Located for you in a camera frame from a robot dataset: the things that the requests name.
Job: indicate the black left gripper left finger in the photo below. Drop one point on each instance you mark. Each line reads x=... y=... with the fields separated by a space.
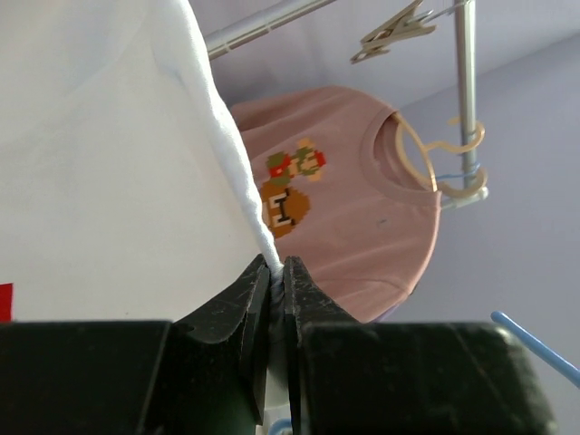
x=221 y=354

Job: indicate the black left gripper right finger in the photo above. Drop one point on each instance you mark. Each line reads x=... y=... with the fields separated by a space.
x=304 y=303

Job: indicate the white red printed t-shirt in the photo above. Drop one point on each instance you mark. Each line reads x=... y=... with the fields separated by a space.
x=127 y=203

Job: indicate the light blue wire hanger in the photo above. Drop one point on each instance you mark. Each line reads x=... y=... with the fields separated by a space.
x=538 y=348

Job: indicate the lilac t-shirt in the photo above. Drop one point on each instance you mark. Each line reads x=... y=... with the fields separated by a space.
x=382 y=317

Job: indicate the pink t-shirt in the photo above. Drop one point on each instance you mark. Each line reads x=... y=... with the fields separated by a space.
x=335 y=193

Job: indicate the blue hanger under lilac shirt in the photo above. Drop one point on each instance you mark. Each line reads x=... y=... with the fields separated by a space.
x=465 y=174

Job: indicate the wooden clip hanger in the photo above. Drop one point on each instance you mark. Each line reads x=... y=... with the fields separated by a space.
x=404 y=25

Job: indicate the white clothes rack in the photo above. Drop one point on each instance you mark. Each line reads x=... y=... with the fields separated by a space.
x=412 y=152

